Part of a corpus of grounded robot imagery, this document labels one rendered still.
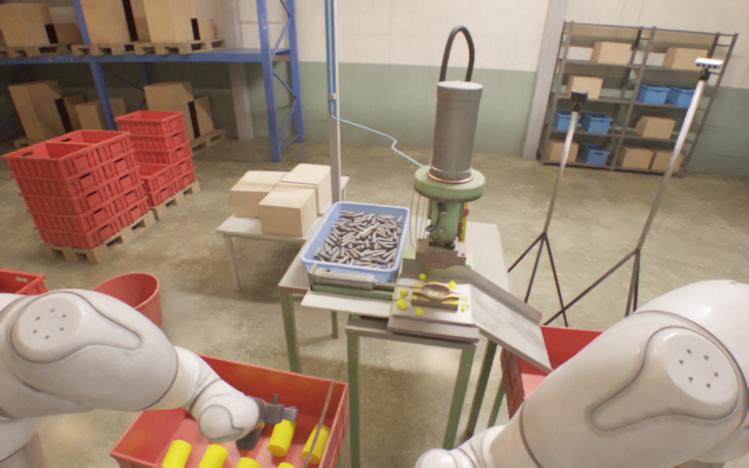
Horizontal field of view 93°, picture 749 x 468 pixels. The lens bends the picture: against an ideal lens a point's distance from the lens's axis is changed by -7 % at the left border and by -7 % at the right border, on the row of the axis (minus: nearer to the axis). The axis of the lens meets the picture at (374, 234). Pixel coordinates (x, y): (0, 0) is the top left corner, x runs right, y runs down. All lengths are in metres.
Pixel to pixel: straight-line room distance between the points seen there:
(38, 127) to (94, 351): 8.21
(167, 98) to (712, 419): 6.53
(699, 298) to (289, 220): 2.40
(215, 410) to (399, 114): 5.91
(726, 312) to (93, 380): 0.60
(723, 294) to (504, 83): 6.03
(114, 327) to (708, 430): 0.50
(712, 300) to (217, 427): 0.86
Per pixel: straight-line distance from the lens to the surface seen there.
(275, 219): 2.68
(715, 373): 0.36
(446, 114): 1.08
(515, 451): 0.49
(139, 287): 3.23
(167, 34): 6.37
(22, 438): 0.60
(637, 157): 6.82
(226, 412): 0.94
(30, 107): 8.54
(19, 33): 8.21
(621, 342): 0.36
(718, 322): 0.46
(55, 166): 3.82
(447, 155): 1.10
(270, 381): 1.47
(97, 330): 0.44
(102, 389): 0.47
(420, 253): 1.25
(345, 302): 1.39
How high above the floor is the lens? 1.89
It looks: 30 degrees down
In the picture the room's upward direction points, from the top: 1 degrees clockwise
